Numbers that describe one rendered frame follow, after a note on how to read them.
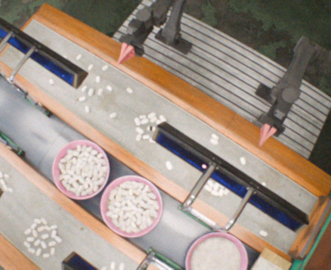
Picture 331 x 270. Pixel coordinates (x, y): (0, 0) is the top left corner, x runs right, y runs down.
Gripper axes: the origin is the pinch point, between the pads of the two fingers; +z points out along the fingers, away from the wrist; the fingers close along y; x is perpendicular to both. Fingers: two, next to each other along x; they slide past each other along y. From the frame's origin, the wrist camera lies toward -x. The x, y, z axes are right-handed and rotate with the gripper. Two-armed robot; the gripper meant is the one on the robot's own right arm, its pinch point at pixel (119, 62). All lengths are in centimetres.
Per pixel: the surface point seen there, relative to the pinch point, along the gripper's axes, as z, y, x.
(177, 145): 16.4, 35.5, -2.9
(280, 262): 32, 98, 28
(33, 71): 16, -52, 32
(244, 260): 38, 84, 31
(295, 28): -140, 56, 110
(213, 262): 46, 73, 32
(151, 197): 35, 34, 32
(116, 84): 0.1, -8.4, 32.7
